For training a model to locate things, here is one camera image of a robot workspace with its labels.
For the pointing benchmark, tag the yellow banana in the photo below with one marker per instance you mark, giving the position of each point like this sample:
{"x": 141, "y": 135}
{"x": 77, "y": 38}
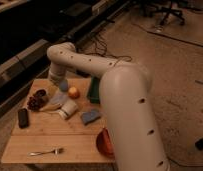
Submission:
{"x": 50, "y": 107}

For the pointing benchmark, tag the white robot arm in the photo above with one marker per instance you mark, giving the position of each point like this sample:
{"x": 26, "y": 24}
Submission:
{"x": 124, "y": 97}

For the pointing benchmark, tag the red bowl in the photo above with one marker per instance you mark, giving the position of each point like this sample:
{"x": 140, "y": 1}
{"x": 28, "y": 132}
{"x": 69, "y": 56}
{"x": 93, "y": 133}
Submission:
{"x": 103, "y": 144}

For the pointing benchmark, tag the green plastic tray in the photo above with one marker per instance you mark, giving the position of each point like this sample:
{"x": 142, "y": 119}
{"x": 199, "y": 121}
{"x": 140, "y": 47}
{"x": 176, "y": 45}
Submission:
{"x": 93, "y": 91}

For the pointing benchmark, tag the orange apple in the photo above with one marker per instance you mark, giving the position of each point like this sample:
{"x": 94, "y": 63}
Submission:
{"x": 73, "y": 92}

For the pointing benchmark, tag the blue sponge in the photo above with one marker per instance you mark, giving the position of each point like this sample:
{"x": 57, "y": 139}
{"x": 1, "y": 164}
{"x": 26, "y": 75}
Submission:
{"x": 90, "y": 116}

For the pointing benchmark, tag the white cylindrical cup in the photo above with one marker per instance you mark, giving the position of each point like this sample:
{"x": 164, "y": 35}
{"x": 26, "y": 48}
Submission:
{"x": 68, "y": 109}

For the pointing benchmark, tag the wooden table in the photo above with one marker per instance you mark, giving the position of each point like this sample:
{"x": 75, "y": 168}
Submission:
{"x": 49, "y": 131}

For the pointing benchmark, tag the dark grapes bunch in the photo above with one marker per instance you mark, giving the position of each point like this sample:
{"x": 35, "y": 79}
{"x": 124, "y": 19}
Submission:
{"x": 37, "y": 100}

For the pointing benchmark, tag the silver fork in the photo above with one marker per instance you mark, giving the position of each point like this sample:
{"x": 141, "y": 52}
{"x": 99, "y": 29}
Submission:
{"x": 54, "y": 151}

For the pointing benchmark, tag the black rectangular remote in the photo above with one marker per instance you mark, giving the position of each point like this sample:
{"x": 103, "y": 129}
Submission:
{"x": 23, "y": 118}

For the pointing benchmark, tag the black office chair base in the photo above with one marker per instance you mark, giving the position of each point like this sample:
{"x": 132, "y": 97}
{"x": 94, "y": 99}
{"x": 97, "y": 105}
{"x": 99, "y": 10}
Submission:
{"x": 166, "y": 10}

